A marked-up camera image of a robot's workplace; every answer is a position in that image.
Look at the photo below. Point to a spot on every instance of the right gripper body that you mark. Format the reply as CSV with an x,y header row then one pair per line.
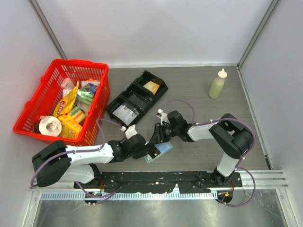
x,y
175,130

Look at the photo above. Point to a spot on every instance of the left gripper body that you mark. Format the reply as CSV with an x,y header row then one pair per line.
x,y
140,153

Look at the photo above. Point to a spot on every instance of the green leather card holder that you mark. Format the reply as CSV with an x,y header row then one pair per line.
x,y
160,149

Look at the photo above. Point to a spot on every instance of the dark credit card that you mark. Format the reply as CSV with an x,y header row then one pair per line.
x,y
152,151

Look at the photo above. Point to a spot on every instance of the white credit card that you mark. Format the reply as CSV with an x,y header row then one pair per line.
x,y
129,115

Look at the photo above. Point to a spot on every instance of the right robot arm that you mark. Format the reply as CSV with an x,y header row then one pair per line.
x,y
234,137

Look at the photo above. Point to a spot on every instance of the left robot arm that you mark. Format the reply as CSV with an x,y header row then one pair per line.
x,y
60,161

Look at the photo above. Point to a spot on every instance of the white card in tray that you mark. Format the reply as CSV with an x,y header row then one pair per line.
x,y
122,112

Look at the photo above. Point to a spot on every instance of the tan card in tray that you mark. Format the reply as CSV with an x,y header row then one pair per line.
x,y
152,86

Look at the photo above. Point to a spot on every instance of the black plastic organizer tray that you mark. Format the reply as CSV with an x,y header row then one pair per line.
x,y
135,96

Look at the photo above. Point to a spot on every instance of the green squeeze bottle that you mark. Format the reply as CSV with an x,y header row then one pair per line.
x,y
217,84

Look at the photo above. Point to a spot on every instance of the yellow cracker box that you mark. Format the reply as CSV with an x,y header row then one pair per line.
x,y
70,128

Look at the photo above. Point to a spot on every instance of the green yellow sponge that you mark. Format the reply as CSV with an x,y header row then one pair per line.
x,y
77,114

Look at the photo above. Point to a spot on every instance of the green sponge pack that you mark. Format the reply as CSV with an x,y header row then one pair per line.
x,y
86,95

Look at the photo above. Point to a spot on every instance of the yellow snack bag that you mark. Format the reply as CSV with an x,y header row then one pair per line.
x,y
66,103

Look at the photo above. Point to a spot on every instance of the toilet paper roll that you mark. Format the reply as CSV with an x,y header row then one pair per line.
x,y
50,126

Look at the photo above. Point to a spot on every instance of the white small packet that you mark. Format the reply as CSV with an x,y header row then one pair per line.
x,y
67,84

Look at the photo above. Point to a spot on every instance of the dark round can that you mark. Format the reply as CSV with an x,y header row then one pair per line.
x,y
36,127

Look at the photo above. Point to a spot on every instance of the red plastic shopping basket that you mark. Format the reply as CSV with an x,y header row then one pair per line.
x,y
49,93

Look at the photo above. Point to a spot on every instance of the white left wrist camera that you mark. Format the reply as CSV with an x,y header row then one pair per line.
x,y
130,131

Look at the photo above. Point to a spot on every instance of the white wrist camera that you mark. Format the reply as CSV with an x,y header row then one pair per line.
x,y
130,131
162,116

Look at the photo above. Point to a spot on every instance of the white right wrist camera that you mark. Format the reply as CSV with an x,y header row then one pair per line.
x,y
162,116

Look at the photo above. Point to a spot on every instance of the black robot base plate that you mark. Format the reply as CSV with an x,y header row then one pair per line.
x,y
161,182

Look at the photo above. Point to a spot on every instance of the aluminium front rail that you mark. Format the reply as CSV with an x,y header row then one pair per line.
x,y
253,181

